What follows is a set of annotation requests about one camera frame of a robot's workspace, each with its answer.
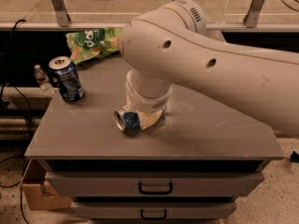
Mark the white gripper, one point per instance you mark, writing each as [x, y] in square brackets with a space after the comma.
[149, 104]

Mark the crushed silver redbull can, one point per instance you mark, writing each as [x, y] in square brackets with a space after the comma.
[126, 121]

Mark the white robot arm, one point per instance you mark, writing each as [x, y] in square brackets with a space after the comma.
[169, 46]

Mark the dark blue soda can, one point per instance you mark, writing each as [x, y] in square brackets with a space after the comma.
[65, 75]

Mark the grey drawer cabinet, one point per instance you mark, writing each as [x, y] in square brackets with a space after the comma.
[211, 153]

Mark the green chip bag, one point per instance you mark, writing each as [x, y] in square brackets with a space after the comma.
[93, 44]

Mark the small clear water bottle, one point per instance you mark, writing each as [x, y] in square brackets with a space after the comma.
[43, 81]

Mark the brown cardboard box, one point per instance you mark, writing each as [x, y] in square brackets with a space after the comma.
[39, 193]

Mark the black plug on floor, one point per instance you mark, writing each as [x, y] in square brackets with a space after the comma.
[294, 157]

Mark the upper drawer black handle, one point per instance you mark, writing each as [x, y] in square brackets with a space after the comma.
[150, 189]

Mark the drawer black handle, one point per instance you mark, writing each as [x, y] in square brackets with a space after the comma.
[150, 189]
[153, 215]

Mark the lower drawer black handle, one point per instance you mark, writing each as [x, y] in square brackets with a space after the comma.
[153, 215]

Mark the left metal railing bracket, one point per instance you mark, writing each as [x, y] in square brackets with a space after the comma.
[63, 18]

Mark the right metal railing bracket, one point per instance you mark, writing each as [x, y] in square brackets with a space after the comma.
[253, 14]

